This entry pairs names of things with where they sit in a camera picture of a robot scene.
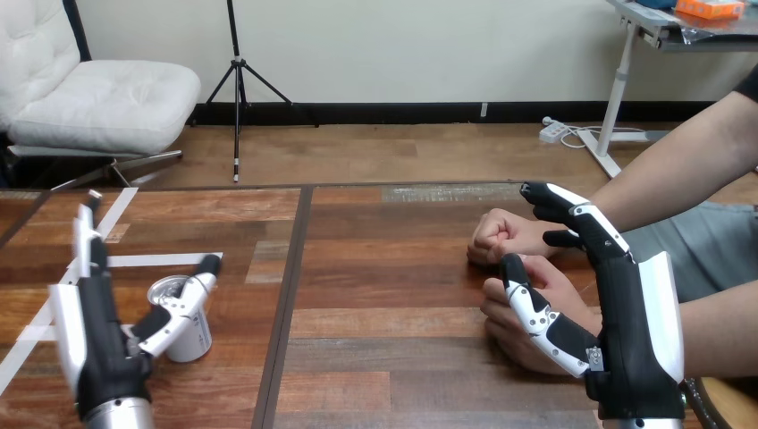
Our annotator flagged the person's hand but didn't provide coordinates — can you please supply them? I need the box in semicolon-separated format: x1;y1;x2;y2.
479;254;604;378
466;207;565;268

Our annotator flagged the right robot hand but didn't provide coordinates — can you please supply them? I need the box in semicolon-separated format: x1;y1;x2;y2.
500;181;688;422

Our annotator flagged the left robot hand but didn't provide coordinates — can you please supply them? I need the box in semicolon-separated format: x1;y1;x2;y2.
48;189;223;419

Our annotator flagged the person's forearm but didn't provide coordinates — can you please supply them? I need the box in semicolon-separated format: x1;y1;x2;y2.
678;280;758;382
587;90;758;234

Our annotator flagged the red and white drink can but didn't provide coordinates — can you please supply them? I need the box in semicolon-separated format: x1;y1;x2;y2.
147;274;214;364

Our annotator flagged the person's body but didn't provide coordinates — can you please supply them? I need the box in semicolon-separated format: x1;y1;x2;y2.
620;61;758;304

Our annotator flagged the white power strip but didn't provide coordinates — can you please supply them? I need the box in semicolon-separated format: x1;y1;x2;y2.
538;116;570;145

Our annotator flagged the white desk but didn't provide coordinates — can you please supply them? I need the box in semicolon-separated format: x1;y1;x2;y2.
577;0;758;180

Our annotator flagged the white cushioned chair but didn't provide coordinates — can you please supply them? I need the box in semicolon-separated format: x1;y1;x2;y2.
0;0;203;192

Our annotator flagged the black tripod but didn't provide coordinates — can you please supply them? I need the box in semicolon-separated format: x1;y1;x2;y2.
188;0;322;184

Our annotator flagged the orange thing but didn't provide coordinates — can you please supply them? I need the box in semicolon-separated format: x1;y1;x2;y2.
675;0;746;21

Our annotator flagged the black cable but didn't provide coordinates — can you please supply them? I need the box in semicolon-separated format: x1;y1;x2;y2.
679;378;721;429

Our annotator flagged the white power cable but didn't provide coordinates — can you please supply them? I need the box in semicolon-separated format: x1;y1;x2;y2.
559;124;648;150

